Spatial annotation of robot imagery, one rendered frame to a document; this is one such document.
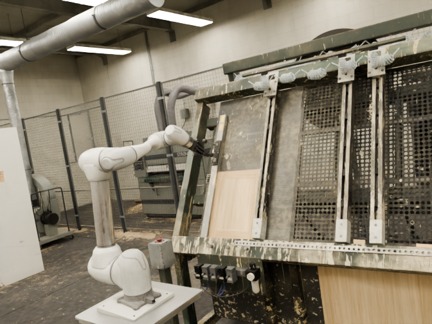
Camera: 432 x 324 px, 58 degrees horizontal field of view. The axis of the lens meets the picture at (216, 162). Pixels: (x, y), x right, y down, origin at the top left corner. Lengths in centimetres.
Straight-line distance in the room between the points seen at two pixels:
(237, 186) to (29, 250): 395
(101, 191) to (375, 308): 172
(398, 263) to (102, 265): 154
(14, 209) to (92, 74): 648
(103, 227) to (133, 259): 26
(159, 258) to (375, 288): 134
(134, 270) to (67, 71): 1019
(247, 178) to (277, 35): 551
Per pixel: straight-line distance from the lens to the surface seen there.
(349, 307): 264
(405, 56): 260
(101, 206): 223
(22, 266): 606
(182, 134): 251
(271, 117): 273
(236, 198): 268
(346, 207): 230
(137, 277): 215
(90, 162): 219
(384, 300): 256
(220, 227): 270
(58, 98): 1166
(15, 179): 594
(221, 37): 863
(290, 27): 784
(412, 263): 219
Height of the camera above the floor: 163
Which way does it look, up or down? 5 degrees down
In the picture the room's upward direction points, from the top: 9 degrees counter-clockwise
